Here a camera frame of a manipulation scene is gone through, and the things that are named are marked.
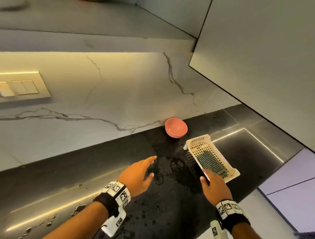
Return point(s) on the lavender drawer front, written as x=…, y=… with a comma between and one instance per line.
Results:
x=295, y=204
x=290, y=170

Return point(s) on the white plastic perforated basket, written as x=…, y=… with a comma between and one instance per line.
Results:
x=219, y=150

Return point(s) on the white wall switch panel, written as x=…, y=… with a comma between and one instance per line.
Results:
x=22, y=87

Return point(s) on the person's right hand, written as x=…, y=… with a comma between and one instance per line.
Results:
x=216, y=189

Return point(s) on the person's left hand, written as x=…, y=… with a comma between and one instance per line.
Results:
x=134, y=177

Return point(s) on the person's right forearm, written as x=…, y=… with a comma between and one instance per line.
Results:
x=243, y=231

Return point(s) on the pink bowl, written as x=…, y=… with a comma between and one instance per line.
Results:
x=176, y=127

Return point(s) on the white marker wrist tracker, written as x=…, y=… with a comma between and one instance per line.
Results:
x=117, y=194
x=228, y=209

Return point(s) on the grey upper cabinet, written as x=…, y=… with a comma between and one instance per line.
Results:
x=177, y=14

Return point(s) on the grey upper cabinet door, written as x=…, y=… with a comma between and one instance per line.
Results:
x=265, y=61

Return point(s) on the person's left forearm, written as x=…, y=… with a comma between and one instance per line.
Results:
x=81, y=225

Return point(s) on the green checkered cloth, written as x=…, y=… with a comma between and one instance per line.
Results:
x=212, y=163

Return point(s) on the person's left thumb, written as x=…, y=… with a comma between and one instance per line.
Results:
x=149, y=178

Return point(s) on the person's right thumb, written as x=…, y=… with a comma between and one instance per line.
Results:
x=203, y=183

